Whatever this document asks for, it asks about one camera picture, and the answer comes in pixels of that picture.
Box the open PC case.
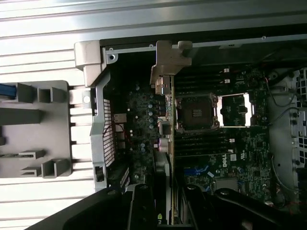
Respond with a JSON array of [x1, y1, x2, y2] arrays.
[[73, 33, 307, 230]]

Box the CPU socket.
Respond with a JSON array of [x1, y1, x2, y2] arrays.
[[176, 93, 220, 131]]

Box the metal socket cover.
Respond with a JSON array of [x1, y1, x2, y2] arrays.
[[219, 93, 255, 127]]

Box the green motherboard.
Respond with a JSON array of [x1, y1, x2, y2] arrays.
[[112, 67, 272, 211]]

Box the grey plastic parts rack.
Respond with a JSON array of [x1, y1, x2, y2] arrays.
[[0, 80, 72, 179]]

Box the blue disk caddy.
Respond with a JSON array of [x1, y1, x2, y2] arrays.
[[0, 83, 17, 100]]

